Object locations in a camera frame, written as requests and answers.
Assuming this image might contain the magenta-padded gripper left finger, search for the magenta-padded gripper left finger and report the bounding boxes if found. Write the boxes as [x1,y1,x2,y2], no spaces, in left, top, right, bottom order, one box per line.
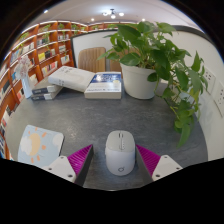
[43,144,94,187]

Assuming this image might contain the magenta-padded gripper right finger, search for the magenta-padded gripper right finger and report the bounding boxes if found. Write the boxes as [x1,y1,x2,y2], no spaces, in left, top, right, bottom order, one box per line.
[134,144,184,186]

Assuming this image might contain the white computer mouse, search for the white computer mouse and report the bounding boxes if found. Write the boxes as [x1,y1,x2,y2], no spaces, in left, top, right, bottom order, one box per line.
[104,130,137,177]

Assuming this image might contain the pastel sun print mouse pad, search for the pastel sun print mouse pad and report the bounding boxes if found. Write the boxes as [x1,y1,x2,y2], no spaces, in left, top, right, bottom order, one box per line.
[17,124,65,165]

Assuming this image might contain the green plant in white pot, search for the green plant in white pot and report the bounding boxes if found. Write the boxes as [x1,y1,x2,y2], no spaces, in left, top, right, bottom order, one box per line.
[97,20,209,149]

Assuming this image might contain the blue-covered white book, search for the blue-covered white book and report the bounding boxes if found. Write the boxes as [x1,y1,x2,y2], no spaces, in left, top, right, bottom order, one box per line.
[83,72,123,100]

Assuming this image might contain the tan ribbed chair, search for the tan ribbed chair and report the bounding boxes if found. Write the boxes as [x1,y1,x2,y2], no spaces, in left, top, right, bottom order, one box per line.
[77,46,107,73]
[109,49,124,73]

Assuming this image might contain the orange wooden shelf unit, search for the orange wooden shelf unit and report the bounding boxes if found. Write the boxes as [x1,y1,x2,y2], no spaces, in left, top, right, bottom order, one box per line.
[0,20,134,160]

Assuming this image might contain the recessed ceiling lights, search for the recessed ceiling lights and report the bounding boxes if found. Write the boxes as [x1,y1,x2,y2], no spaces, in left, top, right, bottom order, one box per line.
[43,8,147,23]

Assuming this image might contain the ceiling chandelier light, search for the ceiling chandelier light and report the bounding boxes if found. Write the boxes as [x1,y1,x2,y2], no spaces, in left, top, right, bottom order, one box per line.
[102,8,125,20]

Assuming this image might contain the white wall socket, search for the white wall socket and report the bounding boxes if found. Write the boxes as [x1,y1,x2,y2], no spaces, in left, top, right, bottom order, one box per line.
[201,66,217,95]
[213,81,224,118]

